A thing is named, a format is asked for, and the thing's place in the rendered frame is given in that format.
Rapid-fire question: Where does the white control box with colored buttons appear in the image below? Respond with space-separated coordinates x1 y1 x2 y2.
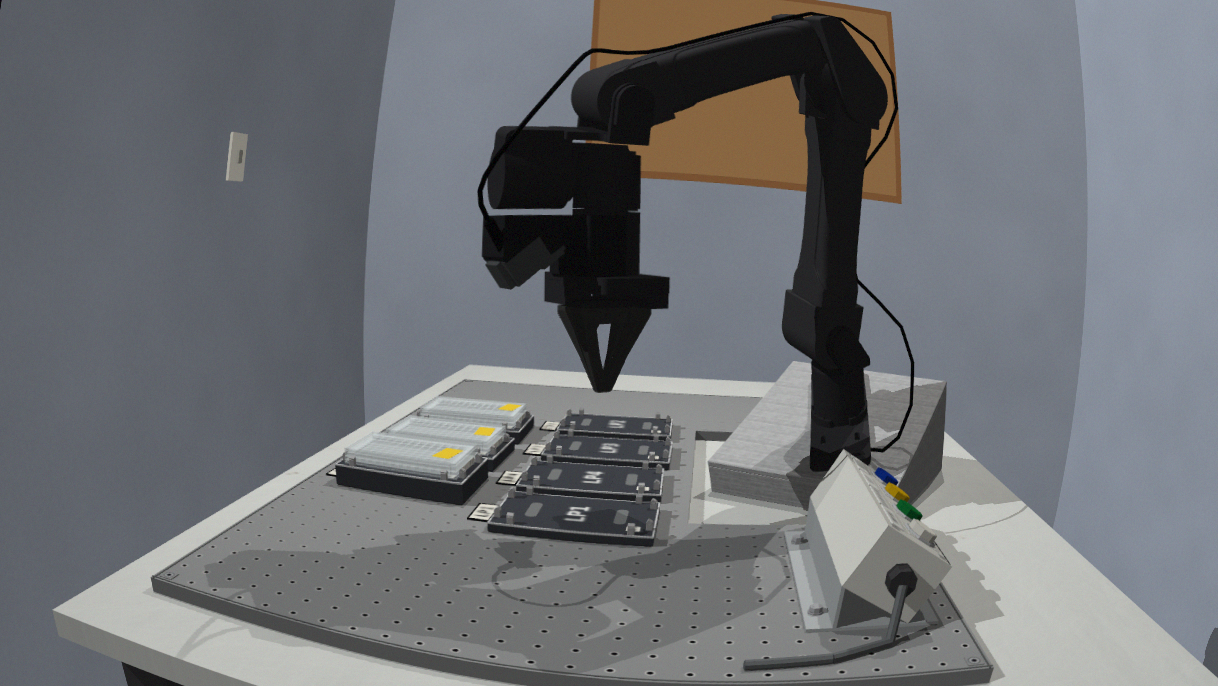
743 448 952 670

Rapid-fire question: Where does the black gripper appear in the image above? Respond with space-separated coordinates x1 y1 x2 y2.
544 211 670 394

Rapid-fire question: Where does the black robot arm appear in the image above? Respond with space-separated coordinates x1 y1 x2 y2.
482 15 888 472

